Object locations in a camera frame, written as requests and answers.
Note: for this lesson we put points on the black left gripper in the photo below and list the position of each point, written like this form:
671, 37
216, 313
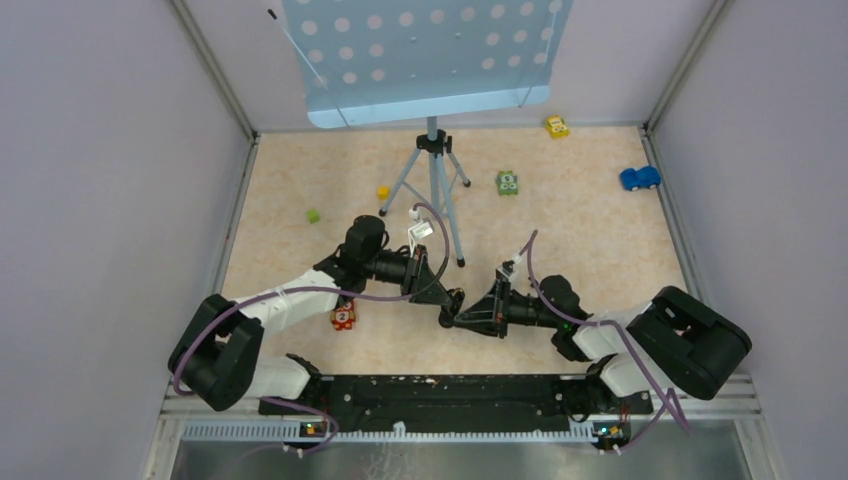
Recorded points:
420, 283

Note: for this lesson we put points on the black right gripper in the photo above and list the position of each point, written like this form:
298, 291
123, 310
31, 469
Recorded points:
491, 313

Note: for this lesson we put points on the earbuds case base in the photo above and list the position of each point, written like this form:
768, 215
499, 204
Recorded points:
457, 296

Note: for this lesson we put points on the black earbuds charging case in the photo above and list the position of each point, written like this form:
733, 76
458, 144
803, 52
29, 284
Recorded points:
446, 321

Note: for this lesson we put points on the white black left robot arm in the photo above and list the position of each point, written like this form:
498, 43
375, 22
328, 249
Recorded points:
217, 356

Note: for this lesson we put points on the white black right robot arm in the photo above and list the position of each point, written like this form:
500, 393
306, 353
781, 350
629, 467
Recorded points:
673, 340

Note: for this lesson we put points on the red owl number block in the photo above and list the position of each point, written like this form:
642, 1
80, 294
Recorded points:
344, 317

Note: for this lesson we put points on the small green cube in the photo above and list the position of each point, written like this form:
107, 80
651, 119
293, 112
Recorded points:
313, 216

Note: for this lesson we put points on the green monster toy block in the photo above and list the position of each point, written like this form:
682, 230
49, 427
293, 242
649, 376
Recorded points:
507, 183

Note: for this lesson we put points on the yellow toy block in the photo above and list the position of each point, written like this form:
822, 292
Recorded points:
556, 127

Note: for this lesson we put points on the blue toy car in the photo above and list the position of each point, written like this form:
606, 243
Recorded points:
646, 177

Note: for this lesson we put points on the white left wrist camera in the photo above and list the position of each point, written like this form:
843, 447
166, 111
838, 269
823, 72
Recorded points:
420, 228

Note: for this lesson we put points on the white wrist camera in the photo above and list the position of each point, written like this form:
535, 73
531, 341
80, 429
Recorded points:
420, 228
510, 268

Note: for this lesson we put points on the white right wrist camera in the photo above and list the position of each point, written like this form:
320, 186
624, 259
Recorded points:
510, 268

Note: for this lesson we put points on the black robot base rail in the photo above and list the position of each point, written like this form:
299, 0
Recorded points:
467, 403

